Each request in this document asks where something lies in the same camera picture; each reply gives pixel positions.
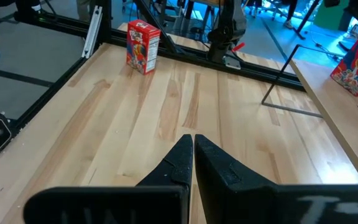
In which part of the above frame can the wooden shelf black metal frame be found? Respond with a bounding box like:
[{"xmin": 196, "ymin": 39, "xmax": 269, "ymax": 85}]
[{"xmin": 260, "ymin": 44, "xmax": 358, "ymax": 185}]

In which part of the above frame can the red Froot Loops cereal box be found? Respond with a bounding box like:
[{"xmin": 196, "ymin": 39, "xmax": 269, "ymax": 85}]
[
  {"xmin": 126, "ymin": 19, "xmax": 162, "ymax": 76},
  {"xmin": 330, "ymin": 30, "xmax": 358, "ymax": 98}
]

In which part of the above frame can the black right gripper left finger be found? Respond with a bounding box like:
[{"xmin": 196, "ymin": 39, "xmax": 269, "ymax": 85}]
[{"xmin": 22, "ymin": 133, "xmax": 195, "ymax": 224}]

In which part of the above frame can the person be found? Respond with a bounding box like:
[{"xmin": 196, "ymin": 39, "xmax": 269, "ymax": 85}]
[{"xmin": 283, "ymin": 0, "xmax": 300, "ymax": 30}]

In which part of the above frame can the green bin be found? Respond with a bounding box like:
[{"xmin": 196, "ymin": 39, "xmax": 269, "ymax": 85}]
[{"xmin": 313, "ymin": 0, "xmax": 343, "ymax": 31}]

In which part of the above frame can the red lever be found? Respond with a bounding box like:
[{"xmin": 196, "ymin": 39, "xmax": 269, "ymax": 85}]
[{"xmin": 231, "ymin": 42, "xmax": 247, "ymax": 54}]

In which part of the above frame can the silver aluminium bracket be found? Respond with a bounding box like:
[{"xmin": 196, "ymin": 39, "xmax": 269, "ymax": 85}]
[{"xmin": 81, "ymin": 5, "xmax": 103, "ymax": 60}]

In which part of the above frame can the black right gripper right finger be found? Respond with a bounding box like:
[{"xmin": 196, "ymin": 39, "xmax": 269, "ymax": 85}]
[{"xmin": 194, "ymin": 133, "xmax": 358, "ymax": 224}]

